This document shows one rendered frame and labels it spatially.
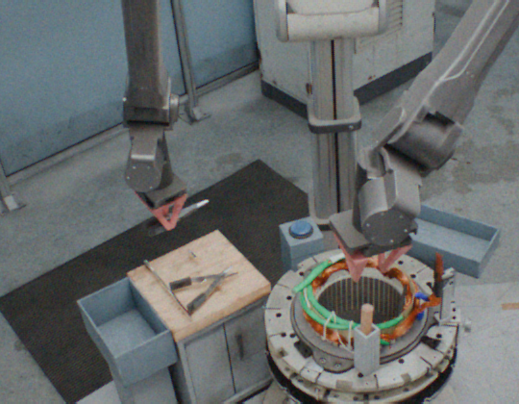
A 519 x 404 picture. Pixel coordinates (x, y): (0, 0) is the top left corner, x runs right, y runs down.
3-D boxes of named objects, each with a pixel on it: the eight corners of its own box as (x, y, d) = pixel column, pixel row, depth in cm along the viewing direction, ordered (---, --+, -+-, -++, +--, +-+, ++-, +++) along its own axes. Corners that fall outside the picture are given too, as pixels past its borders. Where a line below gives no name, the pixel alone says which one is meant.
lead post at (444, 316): (452, 320, 128) (457, 269, 121) (438, 326, 127) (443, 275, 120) (445, 314, 129) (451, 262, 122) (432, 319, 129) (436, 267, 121)
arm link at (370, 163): (402, 138, 97) (356, 138, 97) (408, 173, 92) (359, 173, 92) (396, 181, 102) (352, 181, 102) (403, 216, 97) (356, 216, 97)
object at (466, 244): (485, 328, 167) (501, 227, 149) (466, 363, 160) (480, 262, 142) (382, 290, 178) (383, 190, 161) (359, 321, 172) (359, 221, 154)
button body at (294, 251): (327, 323, 172) (323, 237, 156) (297, 333, 171) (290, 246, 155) (315, 302, 177) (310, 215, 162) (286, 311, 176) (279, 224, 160)
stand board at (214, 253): (176, 342, 137) (173, 333, 135) (129, 281, 150) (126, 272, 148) (271, 292, 144) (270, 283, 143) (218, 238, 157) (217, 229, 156)
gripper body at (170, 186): (156, 211, 131) (148, 176, 126) (129, 182, 138) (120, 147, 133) (189, 194, 134) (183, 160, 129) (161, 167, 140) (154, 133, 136)
